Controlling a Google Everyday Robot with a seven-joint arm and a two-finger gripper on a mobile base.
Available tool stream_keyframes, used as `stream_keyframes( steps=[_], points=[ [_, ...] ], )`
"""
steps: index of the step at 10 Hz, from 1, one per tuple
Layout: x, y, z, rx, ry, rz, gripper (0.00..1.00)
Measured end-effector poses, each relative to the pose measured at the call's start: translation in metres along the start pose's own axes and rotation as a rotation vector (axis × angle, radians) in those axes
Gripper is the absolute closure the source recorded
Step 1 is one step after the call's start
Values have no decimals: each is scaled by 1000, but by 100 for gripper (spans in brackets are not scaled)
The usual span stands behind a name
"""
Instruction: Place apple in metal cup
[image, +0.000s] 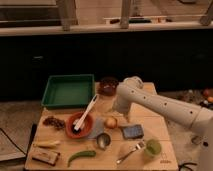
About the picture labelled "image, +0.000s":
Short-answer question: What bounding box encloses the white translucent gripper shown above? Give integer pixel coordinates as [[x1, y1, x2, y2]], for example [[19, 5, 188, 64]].
[[112, 95, 131, 120]]

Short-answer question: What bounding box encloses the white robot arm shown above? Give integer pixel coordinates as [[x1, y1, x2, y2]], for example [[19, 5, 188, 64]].
[[113, 76, 213, 171]]

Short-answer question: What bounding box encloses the green plastic cup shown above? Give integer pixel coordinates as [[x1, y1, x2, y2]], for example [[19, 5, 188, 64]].
[[144, 139, 162, 158]]

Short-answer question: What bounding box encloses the dark red bowl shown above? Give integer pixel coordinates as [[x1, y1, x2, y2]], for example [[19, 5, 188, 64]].
[[99, 77, 119, 96]]

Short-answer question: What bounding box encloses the blue sponge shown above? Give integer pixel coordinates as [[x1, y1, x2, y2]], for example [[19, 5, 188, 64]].
[[121, 124, 144, 139]]

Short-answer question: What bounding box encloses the grey cloth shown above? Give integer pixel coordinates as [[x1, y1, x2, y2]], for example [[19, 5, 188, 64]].
[[88, 118, 104, 139]]

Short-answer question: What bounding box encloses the orange red bowl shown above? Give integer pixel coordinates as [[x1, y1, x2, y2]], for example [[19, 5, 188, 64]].
[[64, 111, 95, 140]]

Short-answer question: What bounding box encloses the metal fork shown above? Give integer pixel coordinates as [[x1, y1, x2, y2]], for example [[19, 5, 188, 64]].
[[116, 141, 145, 164]]

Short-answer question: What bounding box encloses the white spatula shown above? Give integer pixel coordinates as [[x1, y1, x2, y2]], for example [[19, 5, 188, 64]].
[[74, 94, 98, 131]]

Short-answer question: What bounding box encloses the green plastic tray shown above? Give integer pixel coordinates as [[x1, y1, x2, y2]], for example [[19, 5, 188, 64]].
[[42, 74, 95, 109]]

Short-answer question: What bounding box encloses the green chili pepper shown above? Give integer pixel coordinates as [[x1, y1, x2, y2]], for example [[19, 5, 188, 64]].
[[67, 150, 96, 167]]

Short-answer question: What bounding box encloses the yellow corn cob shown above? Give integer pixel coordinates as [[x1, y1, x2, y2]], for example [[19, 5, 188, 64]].
[[33, 140, 61, 148]]

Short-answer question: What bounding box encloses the brown wooden block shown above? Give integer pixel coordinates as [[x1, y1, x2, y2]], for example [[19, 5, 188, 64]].
[[32, 148, 60, 166]]

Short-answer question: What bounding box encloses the black cable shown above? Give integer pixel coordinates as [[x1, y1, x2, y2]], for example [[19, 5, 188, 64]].
[[0, 127, 27, 156]]

